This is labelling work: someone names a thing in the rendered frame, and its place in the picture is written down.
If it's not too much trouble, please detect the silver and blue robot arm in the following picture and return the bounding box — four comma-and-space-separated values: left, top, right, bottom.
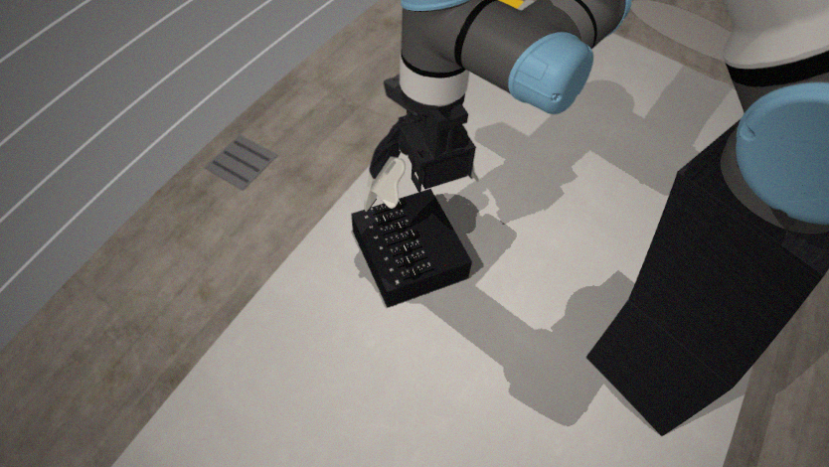
384, 0, 829, 234

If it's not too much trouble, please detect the black fader panel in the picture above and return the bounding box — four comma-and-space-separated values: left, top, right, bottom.
351, 189, 472, 308

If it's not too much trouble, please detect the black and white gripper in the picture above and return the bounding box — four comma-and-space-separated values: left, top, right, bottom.
364, 91, 479, 212

